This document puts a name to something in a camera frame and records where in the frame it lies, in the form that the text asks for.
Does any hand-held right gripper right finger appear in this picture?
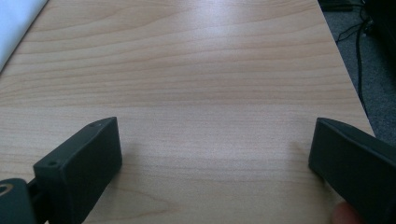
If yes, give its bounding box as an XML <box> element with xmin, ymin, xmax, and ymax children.
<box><xmin>307</xmin><ymin>117</ymin><xmax>396</xmax><ymax>224</ymax></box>

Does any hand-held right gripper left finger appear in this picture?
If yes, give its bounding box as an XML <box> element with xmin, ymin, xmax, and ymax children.
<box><xmin>32</xmin><ymin>116</ymin><xmax>123</xmax><ymax>224</ymax></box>

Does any long black floor cable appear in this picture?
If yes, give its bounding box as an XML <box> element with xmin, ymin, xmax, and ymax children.
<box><xmin>355</xmin><ymin>17</ymin><xmax>372</xmax><ymax>118</ymax></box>

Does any thin black floor cable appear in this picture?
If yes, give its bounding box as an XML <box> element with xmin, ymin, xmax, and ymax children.
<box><xmin>335</xmin><ymin>22</ymin><xmax>367</xmax><ymax>44</ymax></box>

